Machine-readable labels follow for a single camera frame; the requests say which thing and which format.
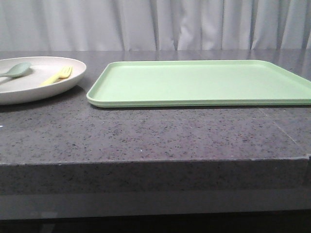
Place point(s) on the light green serving tray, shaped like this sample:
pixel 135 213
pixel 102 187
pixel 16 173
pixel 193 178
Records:
pixel 198 83

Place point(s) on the white round plate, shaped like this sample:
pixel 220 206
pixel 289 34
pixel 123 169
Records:
pixel 27 88

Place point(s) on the grey curtain backdrop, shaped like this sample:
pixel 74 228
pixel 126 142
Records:
pixel 126 25

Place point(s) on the yellow plastic fork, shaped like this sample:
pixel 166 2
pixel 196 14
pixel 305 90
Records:
pixel 65 72

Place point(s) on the pale green plastic spoon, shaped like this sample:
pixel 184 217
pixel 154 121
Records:
pixel 17 70

